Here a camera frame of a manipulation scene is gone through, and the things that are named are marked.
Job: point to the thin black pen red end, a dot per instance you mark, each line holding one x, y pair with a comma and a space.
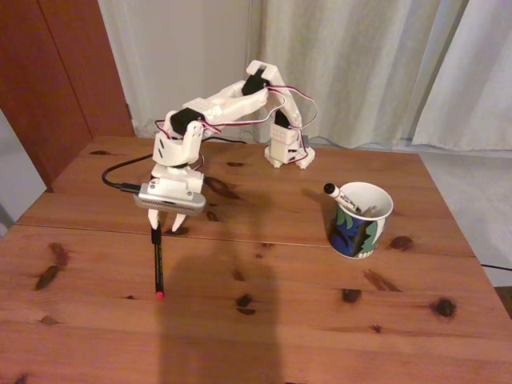
158, 264

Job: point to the white marker black cap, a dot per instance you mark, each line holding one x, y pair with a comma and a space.
344, 198

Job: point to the green pen clear cap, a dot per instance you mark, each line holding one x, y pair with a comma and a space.
370, 211

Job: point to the brown wooden door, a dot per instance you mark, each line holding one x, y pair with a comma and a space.
52, 80

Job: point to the white mug blue green print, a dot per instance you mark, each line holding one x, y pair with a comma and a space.
352, 236

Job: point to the white curtain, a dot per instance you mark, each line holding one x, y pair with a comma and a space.
480, 80
380, 60

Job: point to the silver oval camera box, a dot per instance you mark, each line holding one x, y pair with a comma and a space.
172, 206

